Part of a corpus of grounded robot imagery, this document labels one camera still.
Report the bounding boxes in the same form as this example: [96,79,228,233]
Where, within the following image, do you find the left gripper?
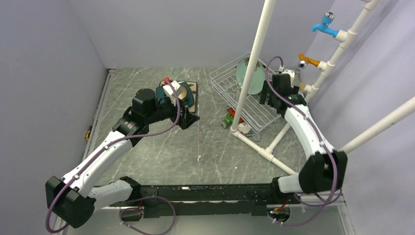
[145,94,200,129]

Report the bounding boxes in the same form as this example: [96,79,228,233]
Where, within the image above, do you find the mint green flower plate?
[235,57,265,95]

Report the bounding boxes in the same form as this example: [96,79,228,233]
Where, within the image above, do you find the beige patterned bowl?
[177,84,187,100]

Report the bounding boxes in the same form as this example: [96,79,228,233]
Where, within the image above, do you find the teal square plate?
[156,81,197,112]

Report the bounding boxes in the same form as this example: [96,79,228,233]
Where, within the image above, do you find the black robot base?
[120,184,302,223]

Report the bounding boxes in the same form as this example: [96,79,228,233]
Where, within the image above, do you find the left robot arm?
[46,89,200,233]

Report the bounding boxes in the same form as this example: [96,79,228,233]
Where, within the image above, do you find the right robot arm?
[260,73,348,203]

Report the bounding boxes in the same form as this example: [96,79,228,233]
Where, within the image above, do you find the orange faucet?
[298,53,327,71]

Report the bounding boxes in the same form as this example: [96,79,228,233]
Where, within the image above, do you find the cream square plate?
[156,81,198,113]

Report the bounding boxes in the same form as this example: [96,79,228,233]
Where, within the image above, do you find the green faucet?
[221,113,233,129]

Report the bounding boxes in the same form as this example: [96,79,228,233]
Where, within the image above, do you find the blue faucet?
[311,12,339,38]

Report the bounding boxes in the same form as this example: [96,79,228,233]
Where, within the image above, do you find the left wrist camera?
[162,77,181,105]

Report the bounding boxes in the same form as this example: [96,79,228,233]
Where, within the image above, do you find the white wire dish rack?
[209,52,280,133]

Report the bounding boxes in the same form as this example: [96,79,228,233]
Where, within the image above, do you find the red handled wrench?
[227,107,244,123]

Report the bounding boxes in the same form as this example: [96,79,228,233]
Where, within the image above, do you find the white pvc pipe frame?
[231,0,415,175]

